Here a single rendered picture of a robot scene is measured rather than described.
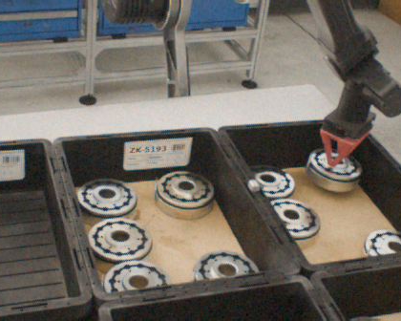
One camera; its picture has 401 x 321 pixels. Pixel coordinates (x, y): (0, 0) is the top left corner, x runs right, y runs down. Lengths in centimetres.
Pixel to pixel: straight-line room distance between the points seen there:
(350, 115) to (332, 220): 19
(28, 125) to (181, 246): 66
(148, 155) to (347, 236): 38
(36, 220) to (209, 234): 29
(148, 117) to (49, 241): 67
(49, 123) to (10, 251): 62
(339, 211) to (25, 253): 57
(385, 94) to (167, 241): 43
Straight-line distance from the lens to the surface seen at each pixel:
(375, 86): 120
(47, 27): 304
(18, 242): 117
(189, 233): 120
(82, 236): 102
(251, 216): 113
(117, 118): 175
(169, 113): 179
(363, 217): 133
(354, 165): 137
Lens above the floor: 159
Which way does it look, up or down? 33 degrees down
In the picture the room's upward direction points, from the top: 8 degrees clockwise
